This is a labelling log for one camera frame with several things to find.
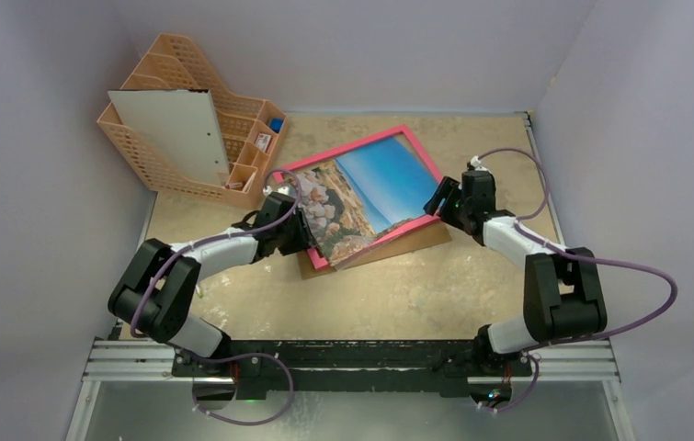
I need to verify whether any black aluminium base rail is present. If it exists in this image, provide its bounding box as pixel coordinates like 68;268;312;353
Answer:
81;339;620;403

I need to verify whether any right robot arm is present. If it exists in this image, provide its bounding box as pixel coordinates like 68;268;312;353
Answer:
424;169;608;374

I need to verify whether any orange plastic file organizer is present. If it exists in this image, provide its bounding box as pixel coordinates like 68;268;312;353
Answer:
97;33;288;209

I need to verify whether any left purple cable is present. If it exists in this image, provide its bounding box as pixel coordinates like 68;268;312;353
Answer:
129;169;305;426

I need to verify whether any pink picture frame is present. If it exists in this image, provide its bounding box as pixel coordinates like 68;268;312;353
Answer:
272;124;452;271

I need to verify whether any brown cardboard backing board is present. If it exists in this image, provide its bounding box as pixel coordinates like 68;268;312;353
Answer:
296;222;451;280

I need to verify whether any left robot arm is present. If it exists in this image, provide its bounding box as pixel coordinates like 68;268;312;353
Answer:
108;191;311;376

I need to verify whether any white binder in organizer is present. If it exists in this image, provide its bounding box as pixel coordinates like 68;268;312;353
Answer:
108;89;230;187

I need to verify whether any blue item in organizer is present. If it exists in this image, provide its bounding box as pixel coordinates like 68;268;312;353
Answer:
268;118;284;133

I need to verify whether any purple cable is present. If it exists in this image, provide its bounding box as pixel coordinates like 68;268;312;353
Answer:
129;169;305;426
471;147;679;415

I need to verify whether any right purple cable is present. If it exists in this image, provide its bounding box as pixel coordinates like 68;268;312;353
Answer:
471;147;679;415

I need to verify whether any white red small box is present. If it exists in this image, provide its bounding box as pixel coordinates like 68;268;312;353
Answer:
255;133;272;152

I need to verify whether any landscape photo print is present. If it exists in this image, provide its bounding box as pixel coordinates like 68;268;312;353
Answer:
290;134;442;267

